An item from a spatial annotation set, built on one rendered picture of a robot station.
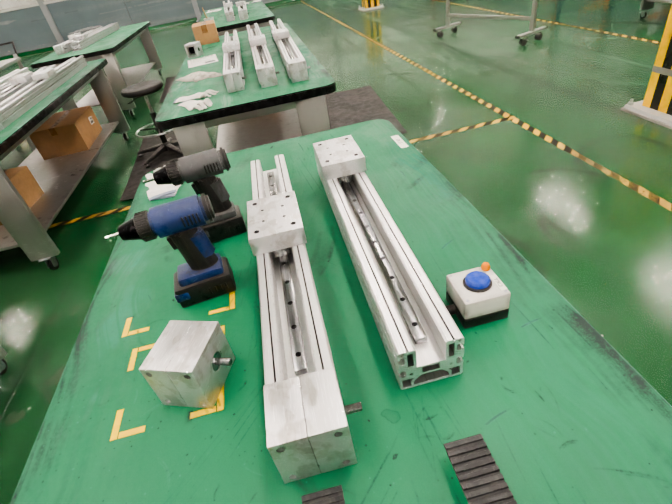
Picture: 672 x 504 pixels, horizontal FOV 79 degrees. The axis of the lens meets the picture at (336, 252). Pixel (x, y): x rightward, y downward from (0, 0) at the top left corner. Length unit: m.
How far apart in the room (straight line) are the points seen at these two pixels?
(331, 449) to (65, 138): 3.96
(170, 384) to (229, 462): 0.15
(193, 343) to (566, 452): 0.54
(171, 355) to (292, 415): 0.23
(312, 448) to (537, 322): 0.43
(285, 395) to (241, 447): 0.13
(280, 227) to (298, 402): 0.38
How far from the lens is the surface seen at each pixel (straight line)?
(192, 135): 2.34
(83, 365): 0.93
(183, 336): 0.71
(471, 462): 0.59
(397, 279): 0.75
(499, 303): 0.74
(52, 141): 4.35
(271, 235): 0.81
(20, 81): 3.98
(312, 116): 2.32
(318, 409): 0.55
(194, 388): 0.69
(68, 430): 0.84
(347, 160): 1.04
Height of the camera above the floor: 1.34
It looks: 37 degrees down
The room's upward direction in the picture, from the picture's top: 11 degrees counter-clockwise
